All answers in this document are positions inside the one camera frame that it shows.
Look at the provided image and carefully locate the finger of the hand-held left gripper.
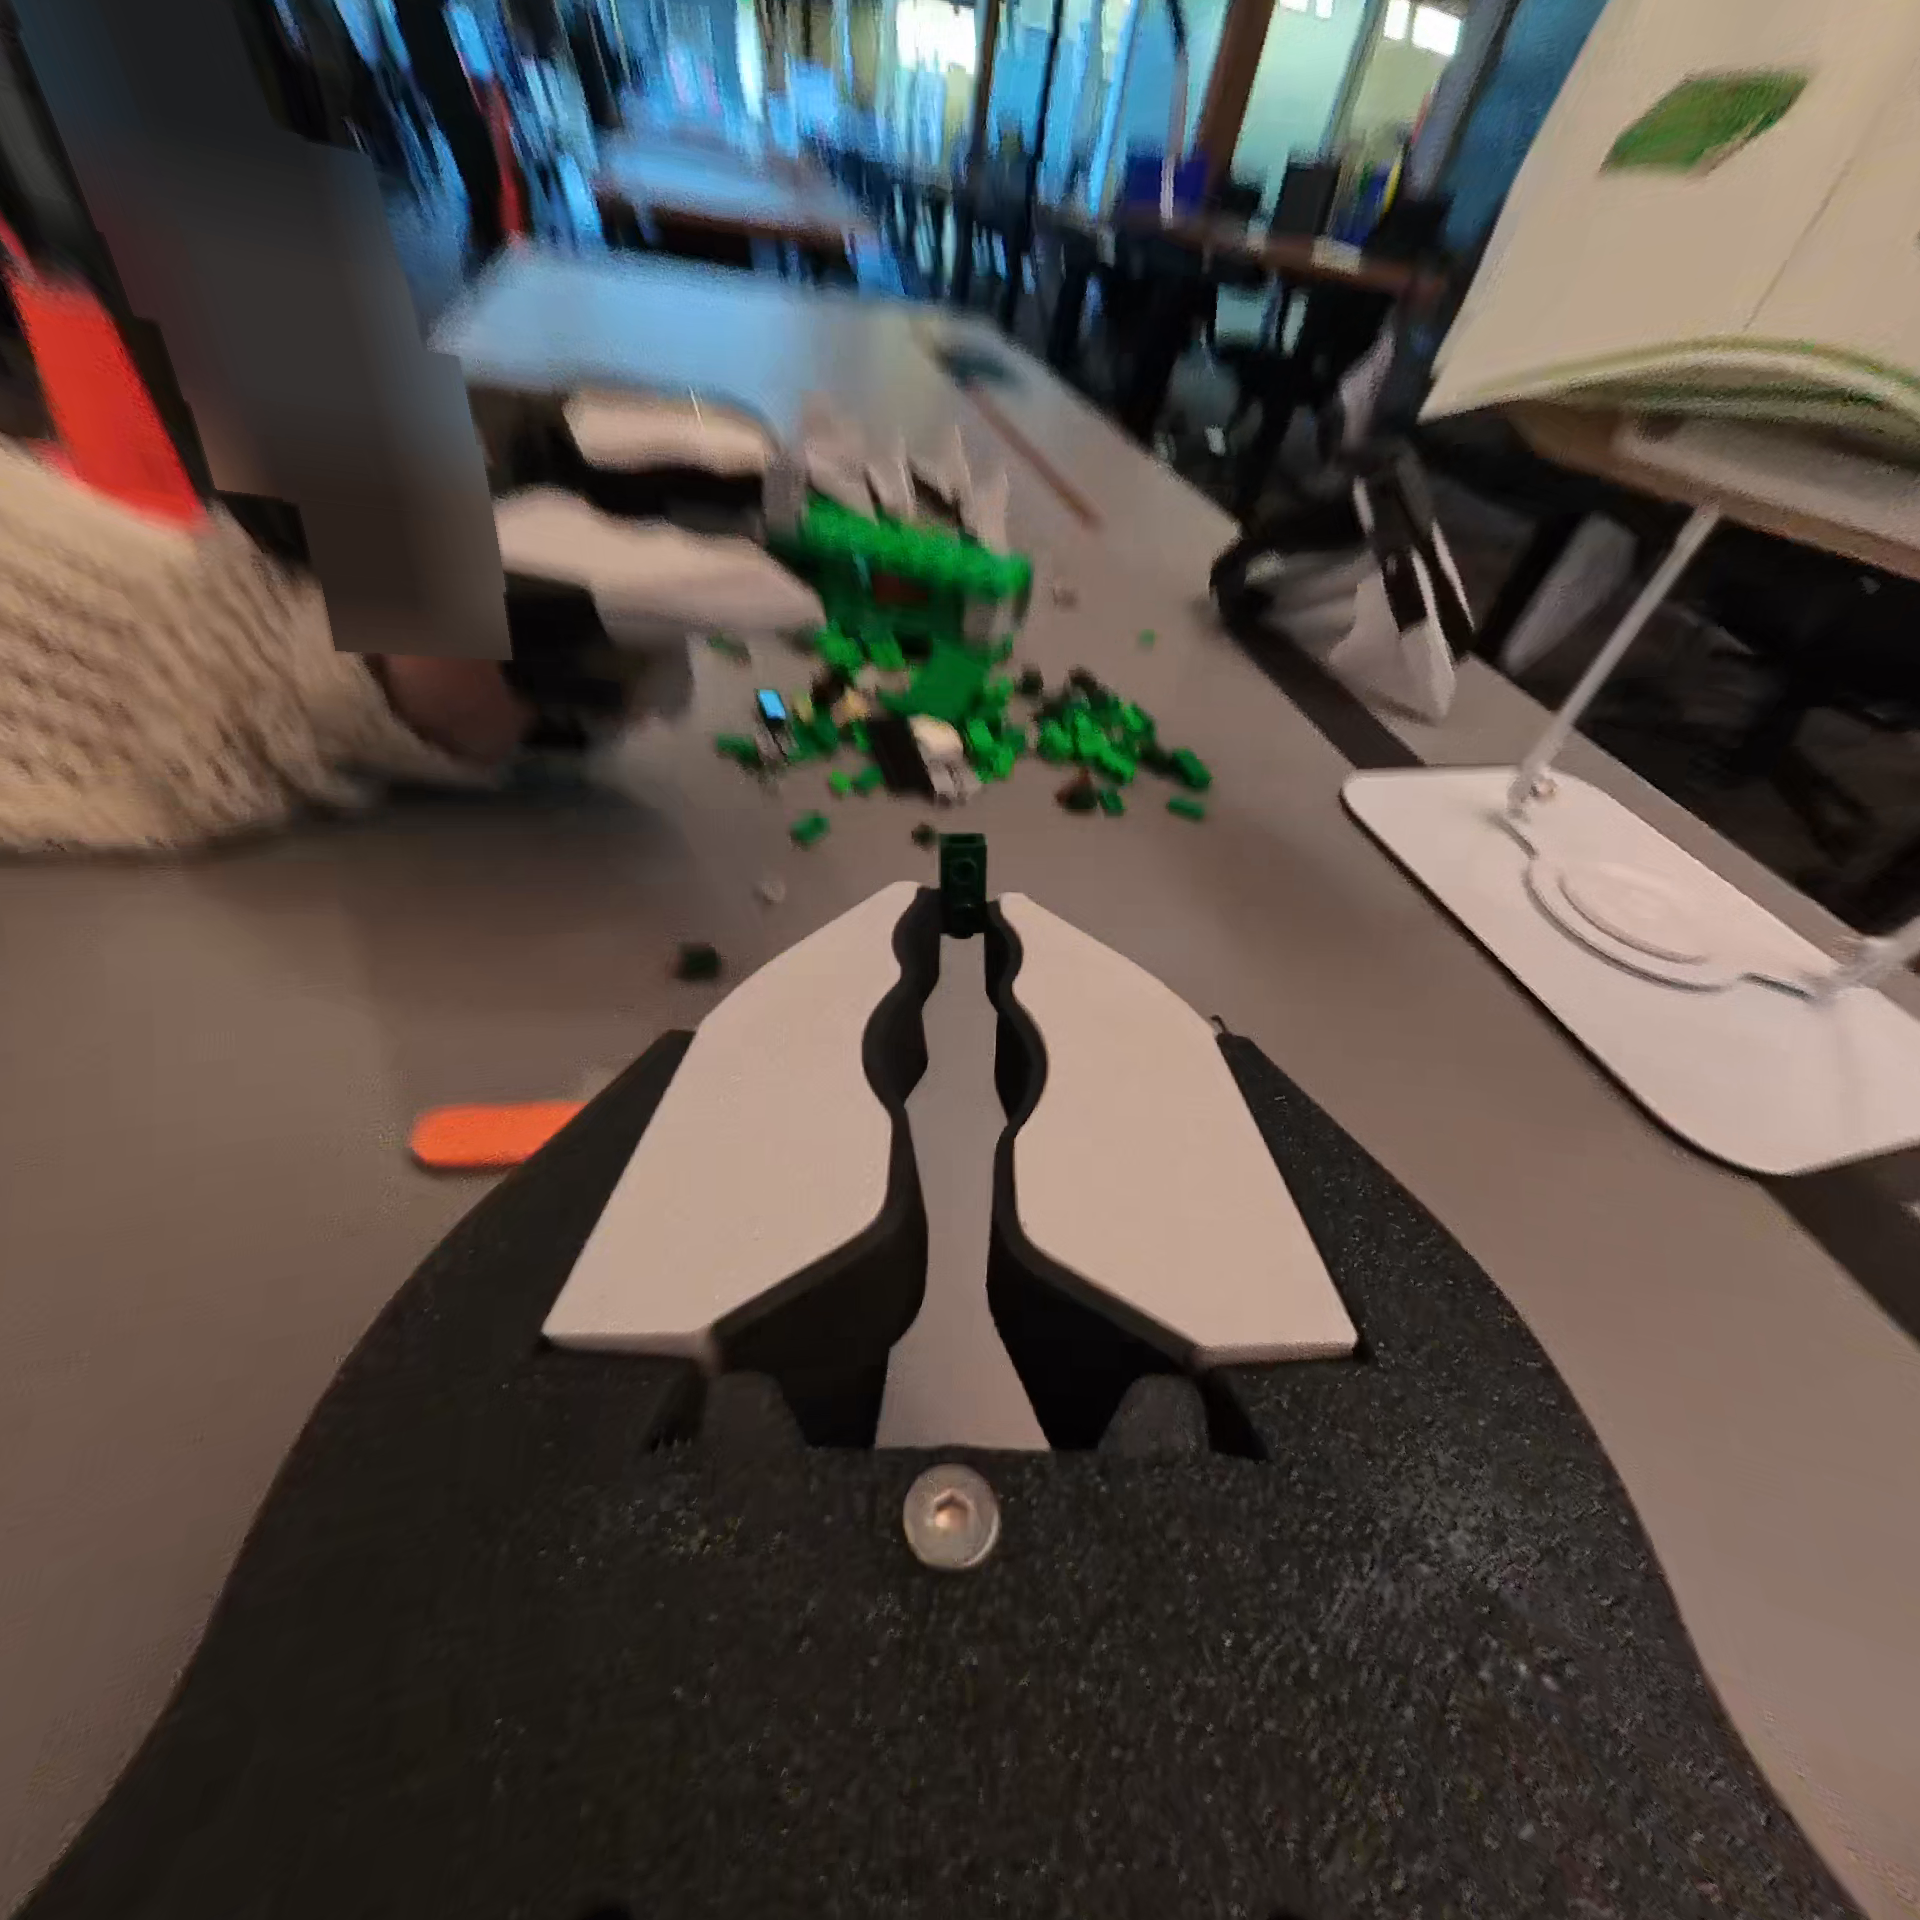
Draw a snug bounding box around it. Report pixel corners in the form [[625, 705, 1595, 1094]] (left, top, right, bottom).
[[492, 495, 828, 640], [559, 391, 785, 484]]

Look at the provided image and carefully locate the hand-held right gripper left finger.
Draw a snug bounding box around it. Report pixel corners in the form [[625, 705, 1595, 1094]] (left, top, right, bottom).
[[539, 883, 931, 1450]]

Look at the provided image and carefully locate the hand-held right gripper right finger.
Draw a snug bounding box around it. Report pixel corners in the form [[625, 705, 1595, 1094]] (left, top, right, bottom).
[[983, 893, 1366, 1450]]

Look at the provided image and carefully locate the green lego assembly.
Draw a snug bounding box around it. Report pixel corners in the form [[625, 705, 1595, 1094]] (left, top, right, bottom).
[[770, 498, 1038, 709]]

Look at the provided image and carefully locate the person's left forearm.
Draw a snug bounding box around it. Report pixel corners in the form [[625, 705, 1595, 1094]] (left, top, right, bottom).
[[0, 442, 518, 858]]

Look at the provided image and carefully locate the pile of green lego bricks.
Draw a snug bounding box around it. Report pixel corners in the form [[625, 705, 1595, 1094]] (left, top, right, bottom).
[[713, 632, 1215, 842]]

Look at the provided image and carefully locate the person's left hand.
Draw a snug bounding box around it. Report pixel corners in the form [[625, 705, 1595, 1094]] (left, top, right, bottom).
[[374, 654, 539, 763]]

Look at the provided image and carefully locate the orange brick separator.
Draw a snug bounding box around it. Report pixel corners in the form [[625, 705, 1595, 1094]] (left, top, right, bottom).
[[409, 1102, 590, 1173]]

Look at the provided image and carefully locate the white book stand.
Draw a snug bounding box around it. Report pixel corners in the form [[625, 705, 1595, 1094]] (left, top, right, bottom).
[[1338, 405, 1920, 1179]]

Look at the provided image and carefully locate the red object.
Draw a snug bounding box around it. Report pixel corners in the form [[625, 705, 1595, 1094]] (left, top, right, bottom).
[[0, 227, 208, 528]]

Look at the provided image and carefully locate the black and white object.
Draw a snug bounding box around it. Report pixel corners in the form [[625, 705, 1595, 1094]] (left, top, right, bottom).
[[1212, 324, 1480, 723]]

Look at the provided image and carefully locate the wooden pillar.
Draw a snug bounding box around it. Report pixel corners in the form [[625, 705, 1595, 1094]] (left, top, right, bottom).
[[1189, 0, 1280, 169]]

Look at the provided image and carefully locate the open instruction booklet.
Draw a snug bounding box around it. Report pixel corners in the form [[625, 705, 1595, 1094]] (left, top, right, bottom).
[[1419, 0, 1920, 429]]

